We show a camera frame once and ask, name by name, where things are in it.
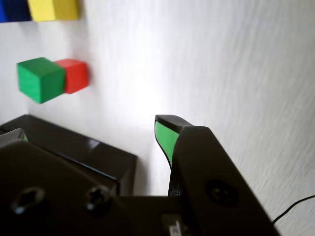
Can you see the yellow cube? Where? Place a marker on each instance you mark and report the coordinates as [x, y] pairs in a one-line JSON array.
[[54, 9]]

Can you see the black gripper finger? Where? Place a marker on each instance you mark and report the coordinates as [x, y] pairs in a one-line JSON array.
[[209, 172], [49, 184]]

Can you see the red cube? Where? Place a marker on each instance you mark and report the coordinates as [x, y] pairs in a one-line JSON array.
[[76, 76]]

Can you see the black open cardboard box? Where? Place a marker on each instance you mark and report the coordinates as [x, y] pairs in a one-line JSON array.
[[73, 152]]

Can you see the green cube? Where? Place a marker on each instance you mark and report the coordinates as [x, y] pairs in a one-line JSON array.
[[39, 81]]

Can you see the blue cube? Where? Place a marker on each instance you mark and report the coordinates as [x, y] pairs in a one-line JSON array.
[[14, 9]]

